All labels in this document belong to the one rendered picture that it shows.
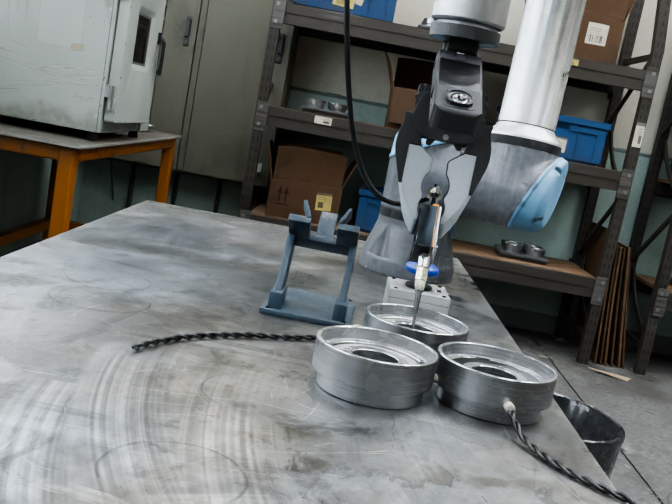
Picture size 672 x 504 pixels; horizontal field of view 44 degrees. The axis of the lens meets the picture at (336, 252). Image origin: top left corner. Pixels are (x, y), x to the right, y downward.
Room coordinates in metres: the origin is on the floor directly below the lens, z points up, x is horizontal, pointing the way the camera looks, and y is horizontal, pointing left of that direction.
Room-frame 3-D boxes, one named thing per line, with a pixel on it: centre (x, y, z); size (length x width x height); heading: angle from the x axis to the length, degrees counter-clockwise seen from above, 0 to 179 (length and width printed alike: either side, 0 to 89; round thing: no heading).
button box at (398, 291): (0.96, -0.10, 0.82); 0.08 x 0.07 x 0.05; 0
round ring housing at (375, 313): (0.81, -0.09, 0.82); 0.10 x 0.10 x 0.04
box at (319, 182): (4.40, 0.21, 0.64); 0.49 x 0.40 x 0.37; 95
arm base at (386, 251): (1.31, -0.11, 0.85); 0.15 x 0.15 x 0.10
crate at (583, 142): (4.43, -0.98, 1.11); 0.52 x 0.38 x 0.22; 90
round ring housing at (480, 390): (0.71, -0.16, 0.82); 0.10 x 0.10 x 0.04
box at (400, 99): (4.41, -0.31, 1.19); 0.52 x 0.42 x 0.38; 90
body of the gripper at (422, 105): (0.87, -0.09, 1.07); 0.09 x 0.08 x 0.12; 178
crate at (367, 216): (4.43, -0.33, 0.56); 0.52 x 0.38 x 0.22; 87
